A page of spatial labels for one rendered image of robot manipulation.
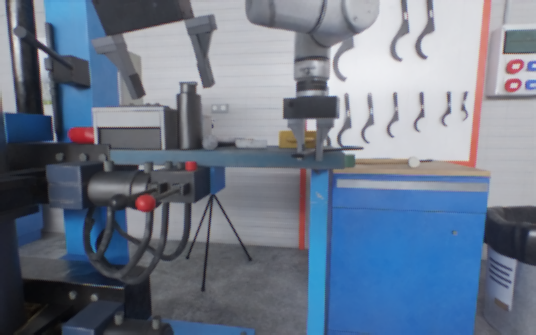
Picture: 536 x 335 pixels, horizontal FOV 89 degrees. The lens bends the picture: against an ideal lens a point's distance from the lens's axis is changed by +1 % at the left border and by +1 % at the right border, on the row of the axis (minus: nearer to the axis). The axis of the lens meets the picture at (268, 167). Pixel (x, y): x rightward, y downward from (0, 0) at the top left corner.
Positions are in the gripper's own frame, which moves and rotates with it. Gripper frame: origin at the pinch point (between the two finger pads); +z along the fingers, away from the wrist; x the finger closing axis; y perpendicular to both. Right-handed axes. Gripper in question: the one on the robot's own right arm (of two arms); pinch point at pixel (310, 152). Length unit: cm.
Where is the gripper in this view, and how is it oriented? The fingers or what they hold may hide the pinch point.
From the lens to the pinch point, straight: 69.0
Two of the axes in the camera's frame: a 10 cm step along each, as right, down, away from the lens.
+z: 0.0, 9.9, 1.2
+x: 9.2, 0.5, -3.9
